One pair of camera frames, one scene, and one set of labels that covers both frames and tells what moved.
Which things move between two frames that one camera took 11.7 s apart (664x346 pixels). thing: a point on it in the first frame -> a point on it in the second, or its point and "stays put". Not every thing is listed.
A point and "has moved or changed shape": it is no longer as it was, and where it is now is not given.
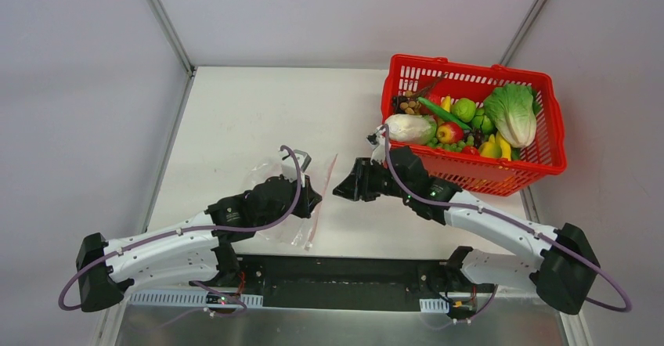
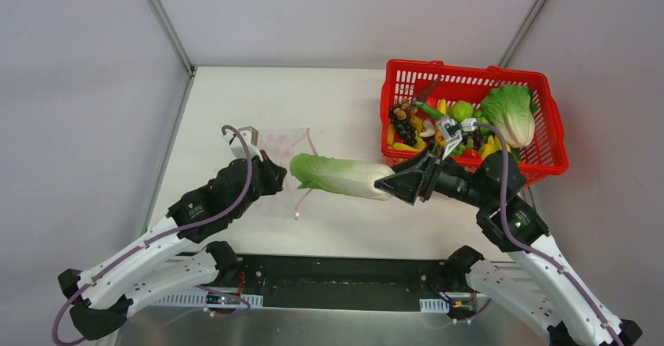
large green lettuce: x=513 y=107 stays put
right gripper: x=364 y=180 -> x=426 y=178
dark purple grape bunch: x=396 y=102 -> x=404 y=127
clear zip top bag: x=295 y=230 -> x=285 y=146
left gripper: x=301 y=198 -> x=266 y=175
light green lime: x=463 y=109 stays put
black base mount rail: x=344 y=282 stays put
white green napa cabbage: x=418 y=129 has moved or changed shape
